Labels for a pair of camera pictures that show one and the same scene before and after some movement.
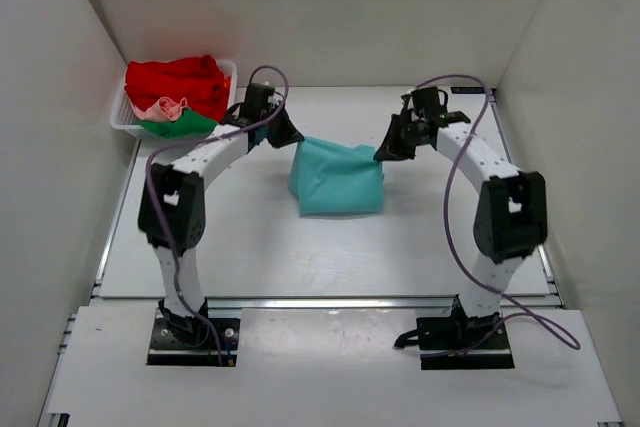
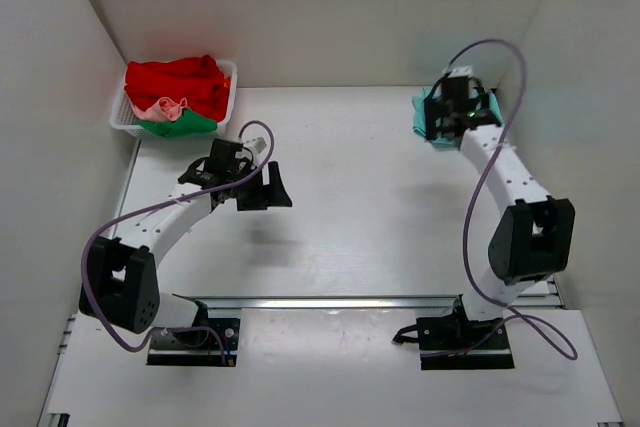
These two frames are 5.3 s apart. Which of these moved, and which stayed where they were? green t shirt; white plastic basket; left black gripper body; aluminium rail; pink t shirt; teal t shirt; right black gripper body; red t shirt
Moved: right black gripper body; left black gripper body; teal t shirt
Stayed: aluminium rail; green t shirt; white plastic basket; pink t shirt; red t shirt
